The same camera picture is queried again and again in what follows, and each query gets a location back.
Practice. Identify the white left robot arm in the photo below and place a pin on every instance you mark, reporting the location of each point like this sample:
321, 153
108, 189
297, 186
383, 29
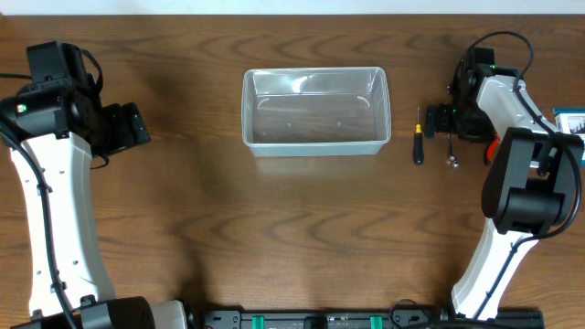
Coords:
54, 128

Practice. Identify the clear plastic container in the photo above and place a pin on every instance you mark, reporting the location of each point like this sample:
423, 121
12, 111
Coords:
311, 112

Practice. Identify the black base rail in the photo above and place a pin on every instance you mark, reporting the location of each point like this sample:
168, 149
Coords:
407, 318

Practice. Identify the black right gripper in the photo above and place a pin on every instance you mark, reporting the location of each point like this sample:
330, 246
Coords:
439, 119

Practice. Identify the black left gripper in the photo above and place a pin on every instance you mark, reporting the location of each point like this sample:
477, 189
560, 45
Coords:
135, 124

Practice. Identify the blue white small box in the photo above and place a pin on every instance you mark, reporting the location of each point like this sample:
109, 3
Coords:
571, 121

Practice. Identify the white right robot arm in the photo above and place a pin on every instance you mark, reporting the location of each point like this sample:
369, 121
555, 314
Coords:
533, 187

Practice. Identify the black yellow screwdriver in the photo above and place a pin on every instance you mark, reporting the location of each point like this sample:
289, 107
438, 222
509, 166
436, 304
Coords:
418, 151

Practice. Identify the red handled pliers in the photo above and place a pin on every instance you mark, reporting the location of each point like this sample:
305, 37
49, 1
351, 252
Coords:
490, 150

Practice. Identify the silver offset wrench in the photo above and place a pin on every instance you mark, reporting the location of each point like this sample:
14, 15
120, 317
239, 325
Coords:
452, 160

